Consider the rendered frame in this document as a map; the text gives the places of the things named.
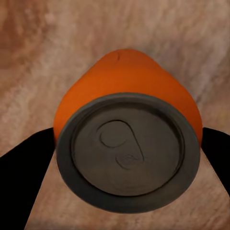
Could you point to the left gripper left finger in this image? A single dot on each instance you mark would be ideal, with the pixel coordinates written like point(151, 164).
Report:
point(22, 170)

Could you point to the can of soda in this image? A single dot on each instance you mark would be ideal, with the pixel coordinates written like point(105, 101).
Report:
point(127, 135)

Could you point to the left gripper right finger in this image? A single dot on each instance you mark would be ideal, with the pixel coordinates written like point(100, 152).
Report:
point(216, 146)

